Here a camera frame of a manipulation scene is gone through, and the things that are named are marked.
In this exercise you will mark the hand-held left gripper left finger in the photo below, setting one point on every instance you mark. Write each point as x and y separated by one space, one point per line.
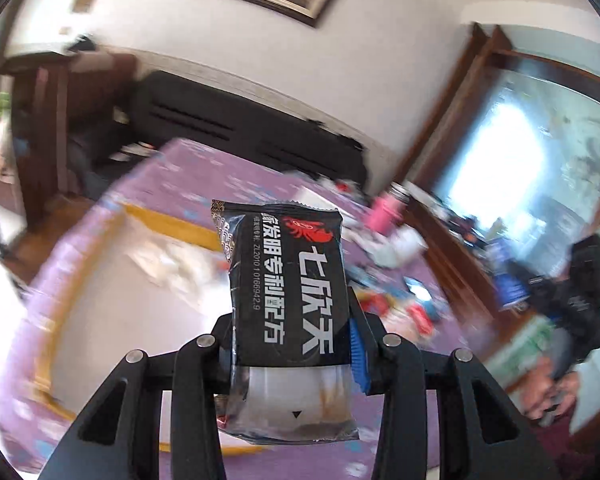
200 385

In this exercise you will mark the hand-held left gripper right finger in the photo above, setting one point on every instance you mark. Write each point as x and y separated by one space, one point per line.
357 355

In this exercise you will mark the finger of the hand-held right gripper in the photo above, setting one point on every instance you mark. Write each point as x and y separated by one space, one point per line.
512 287

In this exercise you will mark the black snack packet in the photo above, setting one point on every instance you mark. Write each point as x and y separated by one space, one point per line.
290 285

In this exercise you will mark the yellow cardboard box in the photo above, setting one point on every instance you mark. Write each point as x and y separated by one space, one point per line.
145 280

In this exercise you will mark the person's right hand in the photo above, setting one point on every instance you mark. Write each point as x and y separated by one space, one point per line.
542 395

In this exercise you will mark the white plastic tub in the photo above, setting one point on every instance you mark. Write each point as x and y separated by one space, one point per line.
405 246

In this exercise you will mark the pink bottle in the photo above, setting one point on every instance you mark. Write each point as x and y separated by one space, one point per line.
386 210

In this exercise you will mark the purple floral cloth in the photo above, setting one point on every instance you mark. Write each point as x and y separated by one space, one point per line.
190 180

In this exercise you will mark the black sofa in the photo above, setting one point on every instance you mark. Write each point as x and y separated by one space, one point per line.
205 115

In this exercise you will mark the brown leather seat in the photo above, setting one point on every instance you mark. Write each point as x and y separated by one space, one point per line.
105 105

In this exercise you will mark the wooden cabinet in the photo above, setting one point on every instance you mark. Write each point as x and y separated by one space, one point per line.
40 125

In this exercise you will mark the wooden window frame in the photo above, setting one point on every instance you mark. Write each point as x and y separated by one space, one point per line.
475 75

